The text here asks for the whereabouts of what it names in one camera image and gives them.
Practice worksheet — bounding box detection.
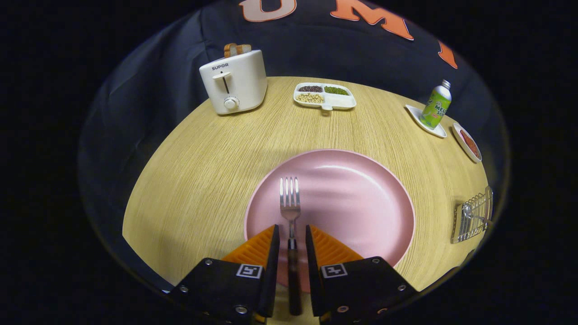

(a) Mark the white round food plate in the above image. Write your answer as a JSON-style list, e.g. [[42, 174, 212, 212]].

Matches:
[[452, 122, 483, 163]]

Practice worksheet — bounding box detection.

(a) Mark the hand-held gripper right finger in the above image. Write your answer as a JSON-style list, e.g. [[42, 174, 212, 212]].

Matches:
[[305, 224, 418, 325]]

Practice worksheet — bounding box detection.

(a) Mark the pink plate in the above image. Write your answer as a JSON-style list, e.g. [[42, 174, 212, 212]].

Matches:
[[244, 149, 415, 294]]

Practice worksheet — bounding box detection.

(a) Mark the black backdrop cloth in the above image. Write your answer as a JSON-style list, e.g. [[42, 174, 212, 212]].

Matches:
[[77, 0, 511, 289]]

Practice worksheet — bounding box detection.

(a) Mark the metal wire basket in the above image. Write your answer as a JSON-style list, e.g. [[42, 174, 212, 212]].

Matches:
[[450, 186, 494, 244]]

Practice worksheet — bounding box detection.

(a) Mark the brown meat piece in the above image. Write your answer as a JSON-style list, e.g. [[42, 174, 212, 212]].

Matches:
[[460, 129, 480, 156]]

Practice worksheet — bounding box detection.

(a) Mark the white divided dish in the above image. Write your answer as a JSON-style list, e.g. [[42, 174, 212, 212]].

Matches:
[[293, 82, 357, 111]]

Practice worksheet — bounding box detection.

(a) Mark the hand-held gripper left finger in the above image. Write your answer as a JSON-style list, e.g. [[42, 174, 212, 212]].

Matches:
[[168, 224, 280, 325]]

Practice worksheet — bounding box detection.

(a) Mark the white toaster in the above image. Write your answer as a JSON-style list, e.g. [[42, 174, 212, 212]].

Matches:
[[199, 49, 268, 115]]

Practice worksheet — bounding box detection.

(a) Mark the white square coaster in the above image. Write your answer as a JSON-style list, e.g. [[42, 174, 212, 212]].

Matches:
[[405, 104, 447, 139]]

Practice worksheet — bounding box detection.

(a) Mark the wooden-handled metal fork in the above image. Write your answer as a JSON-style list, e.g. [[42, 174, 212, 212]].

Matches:
[[279, 176, 302, 316]]

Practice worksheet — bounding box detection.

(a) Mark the green soda bottle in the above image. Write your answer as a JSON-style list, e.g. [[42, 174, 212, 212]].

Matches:
[[419, 79, 452, 130]]

